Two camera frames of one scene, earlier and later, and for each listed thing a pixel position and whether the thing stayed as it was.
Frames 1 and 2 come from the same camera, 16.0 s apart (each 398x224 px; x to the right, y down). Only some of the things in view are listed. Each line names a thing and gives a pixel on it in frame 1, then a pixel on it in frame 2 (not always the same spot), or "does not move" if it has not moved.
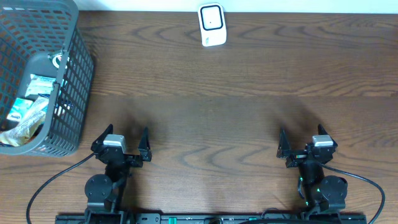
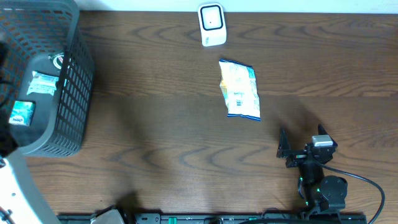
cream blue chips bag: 21,133 → 239,86
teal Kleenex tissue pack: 19,109 does not move
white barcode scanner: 212,24 does not move
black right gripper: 296,156 does not move
